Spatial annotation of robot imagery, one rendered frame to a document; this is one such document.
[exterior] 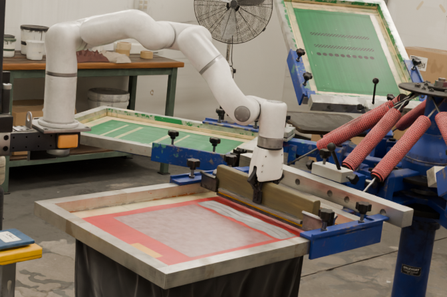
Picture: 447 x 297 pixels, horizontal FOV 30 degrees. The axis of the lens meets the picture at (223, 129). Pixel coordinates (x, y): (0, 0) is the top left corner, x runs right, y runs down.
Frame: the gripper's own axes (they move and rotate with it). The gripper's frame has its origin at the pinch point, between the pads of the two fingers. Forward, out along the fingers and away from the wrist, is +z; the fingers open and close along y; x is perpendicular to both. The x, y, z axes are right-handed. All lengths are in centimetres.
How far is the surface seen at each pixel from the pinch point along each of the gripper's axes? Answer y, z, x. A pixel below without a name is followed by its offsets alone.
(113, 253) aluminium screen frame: 60, 5, 9
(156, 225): 34.7, 6.0, -6.2
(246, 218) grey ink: 8.0, 5.2, 1.7
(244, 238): 19.0, 5.9, 12.6
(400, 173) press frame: -66, -1, 1
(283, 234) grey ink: 7.8, 5.4, 16.6
